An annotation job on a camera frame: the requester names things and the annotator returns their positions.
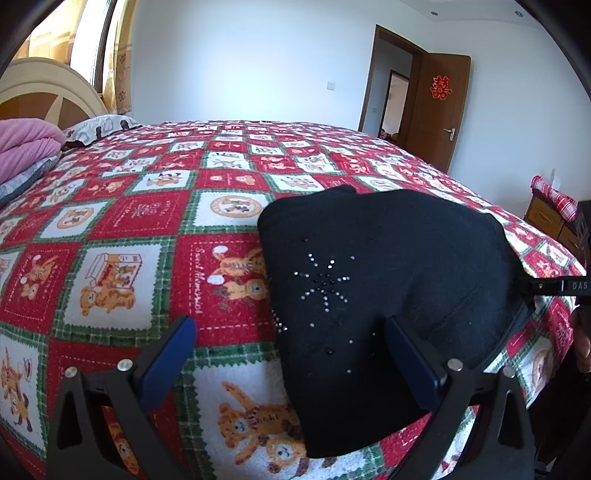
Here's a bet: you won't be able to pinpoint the red printed blanket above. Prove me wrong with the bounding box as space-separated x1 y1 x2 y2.
0 120 588 480

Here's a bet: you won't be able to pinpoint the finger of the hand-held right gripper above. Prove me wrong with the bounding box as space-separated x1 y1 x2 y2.
517 275 591 297

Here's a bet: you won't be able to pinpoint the grey patterned pillow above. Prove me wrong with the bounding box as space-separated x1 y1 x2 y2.
62 114 142 148

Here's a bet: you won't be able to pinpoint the beige wooden headboard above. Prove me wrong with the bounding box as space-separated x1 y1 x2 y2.
0 58 110 128

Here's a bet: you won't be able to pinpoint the person's right hand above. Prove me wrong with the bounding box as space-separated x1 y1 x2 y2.
570 306 591 374

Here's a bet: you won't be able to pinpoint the grey quilt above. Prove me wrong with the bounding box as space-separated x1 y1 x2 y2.
0 154 62 209

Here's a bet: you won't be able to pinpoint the pink quilt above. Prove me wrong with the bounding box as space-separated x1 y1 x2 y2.
0 117 66 184

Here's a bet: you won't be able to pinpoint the brown door frame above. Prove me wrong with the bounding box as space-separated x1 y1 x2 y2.
358 24 430 139

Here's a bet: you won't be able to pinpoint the red paper door decoration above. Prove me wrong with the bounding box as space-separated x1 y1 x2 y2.
429 74 451 100

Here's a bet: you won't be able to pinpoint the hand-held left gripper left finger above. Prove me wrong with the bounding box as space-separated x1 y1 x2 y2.
46 315 198 480

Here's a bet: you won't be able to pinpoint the wooden nightstand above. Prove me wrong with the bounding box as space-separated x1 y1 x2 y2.
524 187 587 256

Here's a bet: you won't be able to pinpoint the brown wooden door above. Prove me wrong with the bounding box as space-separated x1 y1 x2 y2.
403 52 472 174

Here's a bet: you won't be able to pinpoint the black pants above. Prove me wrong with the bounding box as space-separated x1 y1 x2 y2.
257 185 537 459

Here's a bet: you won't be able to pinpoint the red plaid cloth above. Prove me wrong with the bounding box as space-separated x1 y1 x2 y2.
529 175 579 223

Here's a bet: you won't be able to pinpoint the dark window frame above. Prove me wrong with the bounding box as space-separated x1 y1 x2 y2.
92 0 118 90

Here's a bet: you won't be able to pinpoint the orange patterned curtain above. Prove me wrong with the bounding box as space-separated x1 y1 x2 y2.
27 0 89 65
102 0 138 116

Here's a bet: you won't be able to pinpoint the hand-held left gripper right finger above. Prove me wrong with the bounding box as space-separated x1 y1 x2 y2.
385 316 536 480

